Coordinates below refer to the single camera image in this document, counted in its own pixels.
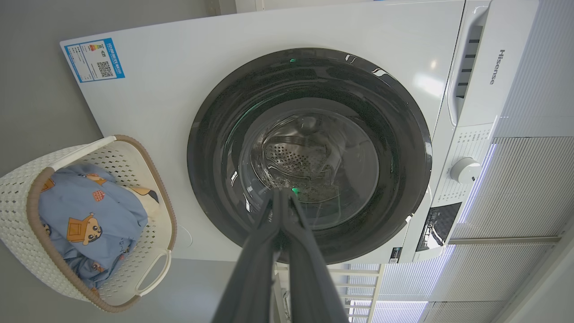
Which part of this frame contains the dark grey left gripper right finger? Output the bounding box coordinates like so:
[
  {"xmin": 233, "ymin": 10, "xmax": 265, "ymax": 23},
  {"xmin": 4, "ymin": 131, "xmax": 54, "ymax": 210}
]
[{"xmin": 281, "ymin": 188, "xmax": 349, "ymax": 323}]

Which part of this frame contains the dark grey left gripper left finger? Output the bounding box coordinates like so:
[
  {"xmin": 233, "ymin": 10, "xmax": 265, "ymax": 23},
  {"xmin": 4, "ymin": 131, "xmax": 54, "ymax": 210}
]
[{"xmin": 212, "ymin": 188, "xmax": 282, "ymax": 323}]

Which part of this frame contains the cream garment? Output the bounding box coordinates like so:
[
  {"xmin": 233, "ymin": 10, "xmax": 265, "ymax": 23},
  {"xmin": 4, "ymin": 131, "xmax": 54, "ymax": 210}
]
[{"xmin": 126, "ymin": 186, "xmax": 160, "ymax": 217}]

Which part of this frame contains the round black glass washer door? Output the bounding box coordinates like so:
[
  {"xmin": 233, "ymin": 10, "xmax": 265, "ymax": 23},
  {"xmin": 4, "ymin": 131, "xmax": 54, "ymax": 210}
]
[{"xmin": 187, "ymin": 48, "xmax": 432, "ymax": 265}]

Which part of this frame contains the blue cartoon-print garment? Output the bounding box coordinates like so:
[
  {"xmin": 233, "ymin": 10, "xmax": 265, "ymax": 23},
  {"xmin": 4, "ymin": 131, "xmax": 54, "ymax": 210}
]
[{"xmin": 38, "ymin": 164, "xmax": 148, "ymax": 290}]

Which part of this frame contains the white control dial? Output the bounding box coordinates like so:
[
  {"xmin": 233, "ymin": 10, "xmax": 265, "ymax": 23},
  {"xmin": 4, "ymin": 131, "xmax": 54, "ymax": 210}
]
[{"xmin": 450, "ymin": 157, "xmax": 481, "ymax": 184}]

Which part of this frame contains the white front-load washing machine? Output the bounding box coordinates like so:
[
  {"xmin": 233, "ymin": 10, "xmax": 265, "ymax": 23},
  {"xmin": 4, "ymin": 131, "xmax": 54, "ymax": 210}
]
[{"xmin": 60, "ymin": 0, "xmax": 539, "ymax": 265}]

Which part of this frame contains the white metal railing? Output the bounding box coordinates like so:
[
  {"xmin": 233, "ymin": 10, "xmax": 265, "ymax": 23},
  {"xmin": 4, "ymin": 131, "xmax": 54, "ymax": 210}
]
[{"xmin": 274, "ymin": 262, "xmax": 386, "ymax": 323}]

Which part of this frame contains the round white filter cover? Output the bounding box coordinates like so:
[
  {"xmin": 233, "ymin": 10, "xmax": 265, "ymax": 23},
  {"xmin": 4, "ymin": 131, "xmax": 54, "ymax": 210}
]
[{"xmin": 175, "ymin": 224, "xmax": 193, "ymax": 248}]

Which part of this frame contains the cream perforated laundry basket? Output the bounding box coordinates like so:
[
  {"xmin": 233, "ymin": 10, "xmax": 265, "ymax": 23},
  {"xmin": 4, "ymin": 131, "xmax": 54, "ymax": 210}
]
[{"xmin": 0, "ymin": 135, "xmax": 178, "ymax": 313}]

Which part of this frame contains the white detergent drawer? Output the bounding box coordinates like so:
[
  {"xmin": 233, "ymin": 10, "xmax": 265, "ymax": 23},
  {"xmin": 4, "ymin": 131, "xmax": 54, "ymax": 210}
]
[{"xmin": 447, "ymin": 4, "xmax": 490, "ymax": 128}]

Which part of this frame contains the blue energy label sticker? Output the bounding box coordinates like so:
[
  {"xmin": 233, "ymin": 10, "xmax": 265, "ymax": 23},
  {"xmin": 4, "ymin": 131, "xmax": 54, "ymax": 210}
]
[{"xmin": 64, "ymin": 38, "xmax": 125, "ymax": 83}]

